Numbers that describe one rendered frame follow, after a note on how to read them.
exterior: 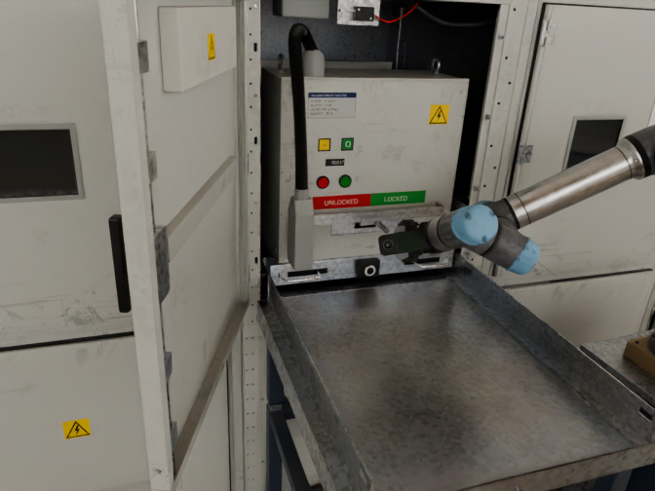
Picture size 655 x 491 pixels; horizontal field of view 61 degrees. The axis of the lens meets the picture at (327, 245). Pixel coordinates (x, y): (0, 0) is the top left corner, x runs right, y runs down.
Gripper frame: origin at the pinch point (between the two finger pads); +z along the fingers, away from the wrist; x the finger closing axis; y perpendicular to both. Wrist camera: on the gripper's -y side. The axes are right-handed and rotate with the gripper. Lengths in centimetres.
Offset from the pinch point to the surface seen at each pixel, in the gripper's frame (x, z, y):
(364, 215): 8.8, 7.6, -4.0
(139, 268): -4, -51, -58
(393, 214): 8.5, 7.8, 4.3
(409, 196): 13.4, 9.5, 10.6
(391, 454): -39, -32, -20
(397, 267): -4.9, 18.7, 8.6
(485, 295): -15.2, 4.7, 26.6
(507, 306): -18.1, -4.1, 26.6
